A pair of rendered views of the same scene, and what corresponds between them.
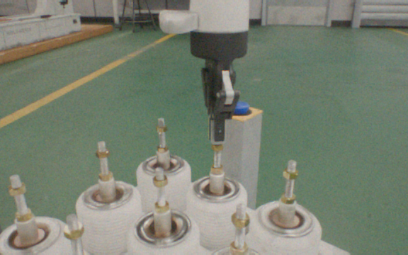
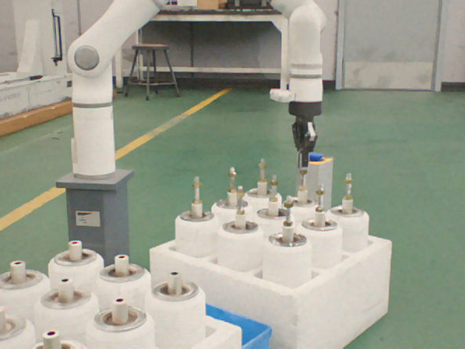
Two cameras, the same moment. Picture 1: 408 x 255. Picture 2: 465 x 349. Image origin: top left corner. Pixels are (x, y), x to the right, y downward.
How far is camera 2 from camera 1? 0.97 m
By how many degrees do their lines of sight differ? 9
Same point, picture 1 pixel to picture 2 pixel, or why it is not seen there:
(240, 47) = (318, 109)
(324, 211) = (392, 259)
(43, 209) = (135, 256)
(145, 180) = (251, 201)
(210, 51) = (301, 111)
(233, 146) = (311, 185)
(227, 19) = (311, 94)
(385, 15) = not seen: outside the picture
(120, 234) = not seen: hidden behind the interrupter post
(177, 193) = not seen: hidden behind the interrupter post
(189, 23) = (290, 96)
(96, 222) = (229, 216)
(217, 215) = (304, 214)
